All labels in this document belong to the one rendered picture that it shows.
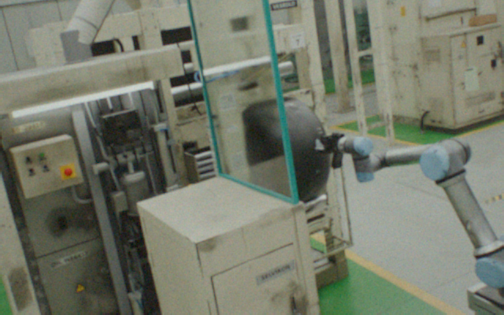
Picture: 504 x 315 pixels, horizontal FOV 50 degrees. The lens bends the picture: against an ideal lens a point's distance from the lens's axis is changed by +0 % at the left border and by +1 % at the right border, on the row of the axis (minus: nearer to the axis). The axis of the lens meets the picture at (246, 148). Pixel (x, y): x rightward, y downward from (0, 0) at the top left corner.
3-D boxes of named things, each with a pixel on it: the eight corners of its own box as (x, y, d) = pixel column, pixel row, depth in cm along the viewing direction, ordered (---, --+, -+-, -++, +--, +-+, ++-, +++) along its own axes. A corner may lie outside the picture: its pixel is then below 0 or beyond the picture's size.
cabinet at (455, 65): (456, 135, 674) (448, 34, 644) (422, 130, 726) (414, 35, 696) (509, 119, 708) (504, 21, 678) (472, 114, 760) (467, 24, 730)
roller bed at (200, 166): (204, 208, 299) (194, 156, 292) (193, 201, 312) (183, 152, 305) (235, 197, 308) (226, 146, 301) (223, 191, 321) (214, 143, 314)
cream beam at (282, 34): (213, 71, 276) (209, 42, 273) (194, 70, 298) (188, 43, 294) (309, 50, 304) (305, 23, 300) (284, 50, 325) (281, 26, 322)
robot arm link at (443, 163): (533, 272, 193) (458, 133, 200) (512, 289, 184) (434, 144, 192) (503, 276, 202) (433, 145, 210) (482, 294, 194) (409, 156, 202)
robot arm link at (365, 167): (383, 176, 234) (379, 151, 233) (367, 183, 228) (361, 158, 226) (369, 175, 240) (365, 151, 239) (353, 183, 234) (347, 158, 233)
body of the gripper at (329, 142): (331, 132, 251) (348, 131, 240) (335, 150, 252) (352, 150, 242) (318, 136, 248) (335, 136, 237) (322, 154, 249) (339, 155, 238)
